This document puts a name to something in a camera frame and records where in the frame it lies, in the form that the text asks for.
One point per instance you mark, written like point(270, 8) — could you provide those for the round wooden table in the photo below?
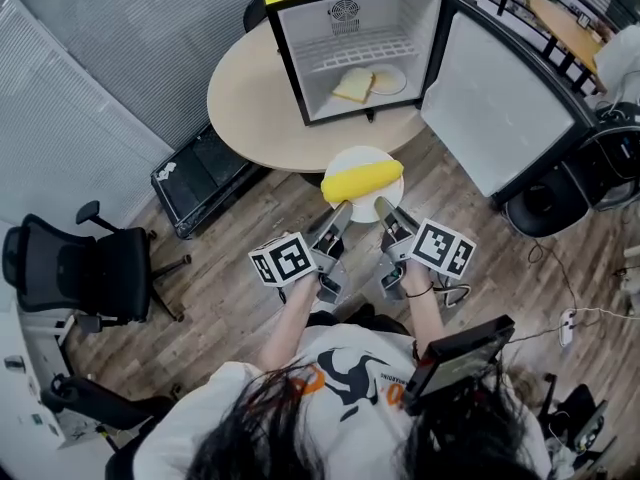
point(565, 28)

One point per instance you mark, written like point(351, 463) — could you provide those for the black screen device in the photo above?
point(460, 363)

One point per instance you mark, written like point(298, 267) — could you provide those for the black round bin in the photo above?
point(547, 208)

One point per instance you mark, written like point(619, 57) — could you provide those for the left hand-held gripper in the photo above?
point(282, 263)

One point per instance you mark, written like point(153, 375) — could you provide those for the white round plate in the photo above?
point(357, 155)

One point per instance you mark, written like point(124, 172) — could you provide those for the person's right forearm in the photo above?
point(425, 313)

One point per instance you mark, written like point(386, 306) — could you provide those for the person's white printed shirt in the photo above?
point(345, 418)

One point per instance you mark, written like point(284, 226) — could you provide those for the black chair backrest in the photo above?
point(254, 13)

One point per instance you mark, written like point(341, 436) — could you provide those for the round beige table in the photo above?
point(250, 108)

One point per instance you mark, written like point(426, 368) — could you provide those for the white power strip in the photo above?
point(567, 328)

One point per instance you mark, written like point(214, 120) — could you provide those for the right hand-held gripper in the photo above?
point(440, 248)

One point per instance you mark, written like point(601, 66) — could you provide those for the black mini fridge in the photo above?
point(495, 108)

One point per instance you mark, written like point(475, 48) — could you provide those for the black flat case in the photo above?
point(200, 178)

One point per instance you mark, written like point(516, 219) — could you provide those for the white desk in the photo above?
point(30, 363)

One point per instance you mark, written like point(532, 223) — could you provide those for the person's black trousers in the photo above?
point(360, 318)

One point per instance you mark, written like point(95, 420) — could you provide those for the person's left forearm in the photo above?
point(287, 323)

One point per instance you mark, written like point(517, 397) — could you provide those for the yellow corn cob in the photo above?
point(360, 180)

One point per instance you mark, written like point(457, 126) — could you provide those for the black wrist band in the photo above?
point(422, 293)

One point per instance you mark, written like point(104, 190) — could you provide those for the white bread slice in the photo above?
point(352, 87)

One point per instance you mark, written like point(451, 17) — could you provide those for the small white plate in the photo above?
point(392, 80)

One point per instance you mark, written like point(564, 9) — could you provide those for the black mesh office chair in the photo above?
point(100, 273)

